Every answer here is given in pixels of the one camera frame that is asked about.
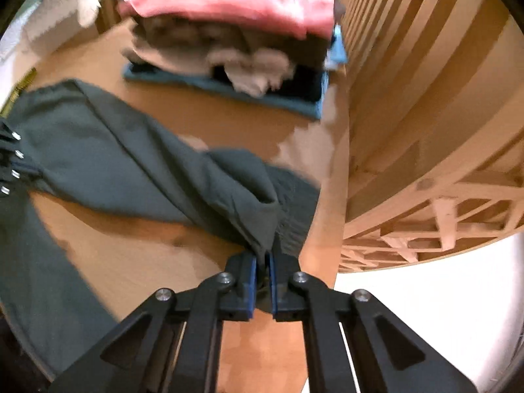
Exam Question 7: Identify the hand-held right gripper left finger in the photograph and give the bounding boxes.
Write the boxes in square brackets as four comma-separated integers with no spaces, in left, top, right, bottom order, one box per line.
[49,252,258,393]

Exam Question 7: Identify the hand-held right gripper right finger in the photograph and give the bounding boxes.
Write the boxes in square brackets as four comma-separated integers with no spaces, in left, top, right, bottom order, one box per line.
[266,239,479,393]

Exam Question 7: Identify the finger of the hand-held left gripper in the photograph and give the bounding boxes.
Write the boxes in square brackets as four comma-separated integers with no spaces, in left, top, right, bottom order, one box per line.
[0,120,23,160]
[0,161,22,197]

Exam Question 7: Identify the dark green pants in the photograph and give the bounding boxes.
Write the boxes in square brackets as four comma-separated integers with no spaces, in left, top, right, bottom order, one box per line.
[0,80,322,381]

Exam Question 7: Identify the black yellow-striped garment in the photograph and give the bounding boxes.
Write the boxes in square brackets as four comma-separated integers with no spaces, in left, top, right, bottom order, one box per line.
[0,69,37,117]

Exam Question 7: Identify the blue folded garment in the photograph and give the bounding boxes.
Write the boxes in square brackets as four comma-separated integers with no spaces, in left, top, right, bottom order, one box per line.
[123,25,348,120]

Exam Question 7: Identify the beige folded garment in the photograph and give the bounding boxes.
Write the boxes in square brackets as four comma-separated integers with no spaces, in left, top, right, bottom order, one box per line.
[123,41,263,75]

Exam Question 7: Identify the black folded garment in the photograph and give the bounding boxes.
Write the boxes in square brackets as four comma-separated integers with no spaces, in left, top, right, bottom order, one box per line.
[213,63,328,103]

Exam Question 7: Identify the light grey folded garment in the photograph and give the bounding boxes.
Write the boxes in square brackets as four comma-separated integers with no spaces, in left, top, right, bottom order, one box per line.
[227,59,295,97]

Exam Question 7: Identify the dark brown folded garment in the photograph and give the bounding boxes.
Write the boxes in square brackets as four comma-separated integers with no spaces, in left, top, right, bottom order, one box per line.
[131,16,336,70]

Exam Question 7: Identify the pink folded garment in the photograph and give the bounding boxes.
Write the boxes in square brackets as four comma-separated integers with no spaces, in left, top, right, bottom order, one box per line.
[119,0,340,39]

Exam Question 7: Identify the wooden slatted frame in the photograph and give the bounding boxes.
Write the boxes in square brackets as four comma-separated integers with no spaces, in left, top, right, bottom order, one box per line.
[338,0,524,275]

